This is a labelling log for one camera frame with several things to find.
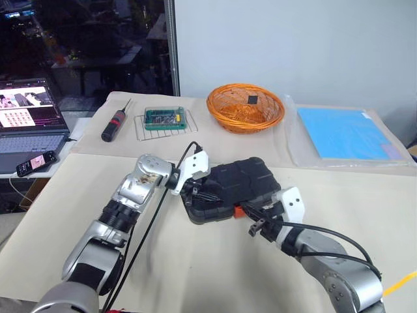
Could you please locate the yellow floor tape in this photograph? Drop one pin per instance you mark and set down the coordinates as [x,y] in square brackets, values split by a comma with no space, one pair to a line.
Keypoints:
[400,283]

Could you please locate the black plastic tool case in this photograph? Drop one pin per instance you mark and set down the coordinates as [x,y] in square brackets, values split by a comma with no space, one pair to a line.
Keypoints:
[238,186]

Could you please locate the metal pole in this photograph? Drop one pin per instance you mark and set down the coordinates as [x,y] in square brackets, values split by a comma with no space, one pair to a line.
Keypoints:
[172,49]

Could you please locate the blue folder in plastic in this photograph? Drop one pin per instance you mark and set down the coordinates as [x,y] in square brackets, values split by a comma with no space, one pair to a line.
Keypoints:
[345,163]

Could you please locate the open laptop computer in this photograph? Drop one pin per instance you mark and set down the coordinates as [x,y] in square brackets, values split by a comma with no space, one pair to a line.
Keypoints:
[29,120]

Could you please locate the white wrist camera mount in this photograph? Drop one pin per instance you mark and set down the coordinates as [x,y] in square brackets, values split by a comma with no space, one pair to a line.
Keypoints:
[293,203]
[192,169]

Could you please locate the white side table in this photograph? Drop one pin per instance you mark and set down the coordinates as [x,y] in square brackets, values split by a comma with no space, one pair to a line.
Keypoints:
[79,128]

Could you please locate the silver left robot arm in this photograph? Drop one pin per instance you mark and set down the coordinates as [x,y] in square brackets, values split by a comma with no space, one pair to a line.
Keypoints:
[130,199]

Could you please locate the large beige table sheet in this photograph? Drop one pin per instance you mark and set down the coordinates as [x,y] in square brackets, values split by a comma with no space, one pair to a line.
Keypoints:
[208,267]

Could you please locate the small black square tag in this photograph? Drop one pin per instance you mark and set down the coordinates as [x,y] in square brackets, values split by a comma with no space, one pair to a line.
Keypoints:
[252,99]

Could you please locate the black screwdriver with red band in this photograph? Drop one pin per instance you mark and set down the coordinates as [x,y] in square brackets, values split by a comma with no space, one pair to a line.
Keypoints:
[114,125]

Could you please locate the blue board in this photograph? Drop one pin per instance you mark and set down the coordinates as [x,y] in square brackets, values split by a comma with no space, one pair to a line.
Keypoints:
[348,135]

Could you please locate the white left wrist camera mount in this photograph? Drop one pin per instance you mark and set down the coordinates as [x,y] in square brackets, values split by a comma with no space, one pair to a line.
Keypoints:
[192,169]

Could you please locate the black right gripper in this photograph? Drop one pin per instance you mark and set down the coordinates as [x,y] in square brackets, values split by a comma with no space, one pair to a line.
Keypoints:
[273,228]

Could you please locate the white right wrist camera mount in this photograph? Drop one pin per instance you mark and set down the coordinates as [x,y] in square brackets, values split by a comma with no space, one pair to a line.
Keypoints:
[293,203]

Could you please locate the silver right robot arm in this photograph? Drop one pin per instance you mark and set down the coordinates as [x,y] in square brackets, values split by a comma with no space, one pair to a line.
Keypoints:
[339,270]

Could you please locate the orange wicker basket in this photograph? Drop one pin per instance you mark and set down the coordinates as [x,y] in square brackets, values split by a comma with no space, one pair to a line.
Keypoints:
[244,117]

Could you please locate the black smartphone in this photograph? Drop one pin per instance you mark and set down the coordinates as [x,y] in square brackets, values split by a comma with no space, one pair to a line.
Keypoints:
[36,163]

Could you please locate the green screwdriver bit box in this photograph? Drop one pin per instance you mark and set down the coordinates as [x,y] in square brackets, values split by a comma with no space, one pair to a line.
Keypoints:
[166,118]

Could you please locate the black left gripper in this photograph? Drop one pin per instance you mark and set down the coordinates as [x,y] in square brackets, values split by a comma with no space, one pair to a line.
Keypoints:
[190,187]

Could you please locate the dark background table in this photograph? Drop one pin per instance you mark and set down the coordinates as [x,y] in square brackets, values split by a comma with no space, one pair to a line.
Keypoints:
[101,58]

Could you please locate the beige table sheet under basket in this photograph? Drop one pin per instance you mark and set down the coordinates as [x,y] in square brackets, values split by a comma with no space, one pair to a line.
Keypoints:
[211,143]

